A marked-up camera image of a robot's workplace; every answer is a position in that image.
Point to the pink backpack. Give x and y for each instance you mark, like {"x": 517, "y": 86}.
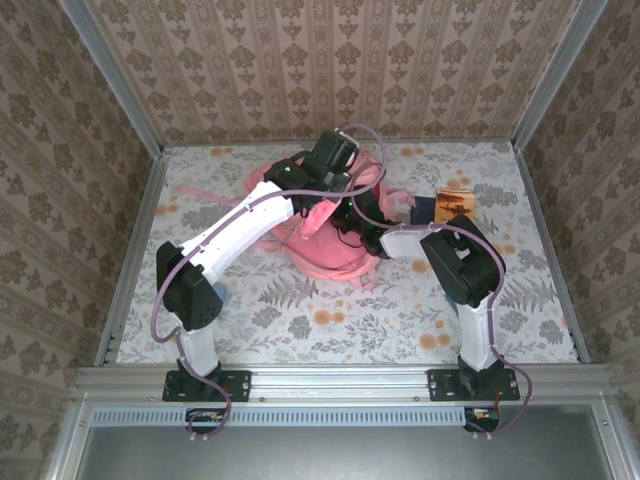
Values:
{"x": 330, "y": 255}

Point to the small dark blue book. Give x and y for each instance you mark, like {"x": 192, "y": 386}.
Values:
{"x": 422, "y": 212}

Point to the orange paperback book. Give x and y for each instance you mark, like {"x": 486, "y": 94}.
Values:
{"x": 452, "y": 202}

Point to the light blue pencil case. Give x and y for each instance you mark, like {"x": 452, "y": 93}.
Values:
{"x": 223, "y": 294}

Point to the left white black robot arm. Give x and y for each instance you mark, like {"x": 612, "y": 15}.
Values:
{"x": 240, "y": 230}

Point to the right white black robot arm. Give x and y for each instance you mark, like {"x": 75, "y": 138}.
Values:
{"x": 475, "y": 330}

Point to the floral tablecloth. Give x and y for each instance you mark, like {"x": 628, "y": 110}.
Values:
{"x": 350, "y": 325}

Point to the black wiring port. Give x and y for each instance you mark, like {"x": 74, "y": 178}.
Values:
{"x": 200, "y": 419}
{"x": 482, "y": 417}

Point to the grey metal panel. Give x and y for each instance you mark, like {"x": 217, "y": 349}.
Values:
{"x": 340, "y": 455}

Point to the aluminium back frame rail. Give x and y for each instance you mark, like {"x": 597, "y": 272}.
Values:
{"x": 450, "y": 140}

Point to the aluminium front frame rail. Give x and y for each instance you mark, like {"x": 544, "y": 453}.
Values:
{"x": 340, "y": 382}

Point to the aluminium side frame rail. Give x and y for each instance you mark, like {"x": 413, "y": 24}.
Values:
{"x": 534, "y": 200}
{"x": 149, "y": 190}

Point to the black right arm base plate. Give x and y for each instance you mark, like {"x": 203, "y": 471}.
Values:
{"x": 440, "y": 385}

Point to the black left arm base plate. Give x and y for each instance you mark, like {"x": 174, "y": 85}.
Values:
{"x": 240, "y": 385}

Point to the aluminium frame post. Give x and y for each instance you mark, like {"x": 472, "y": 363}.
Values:
{"x": 556, "y": 75}
{"x": 114, "y": 75}

